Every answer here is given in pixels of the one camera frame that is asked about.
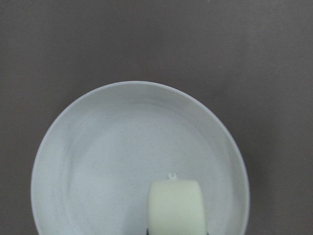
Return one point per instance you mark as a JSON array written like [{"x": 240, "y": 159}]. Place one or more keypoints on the beige round plate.
[{"x": 94, "y": 165}]

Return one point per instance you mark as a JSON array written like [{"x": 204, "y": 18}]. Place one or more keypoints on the white steamed bun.
[{"x": 176, "y": 207}]

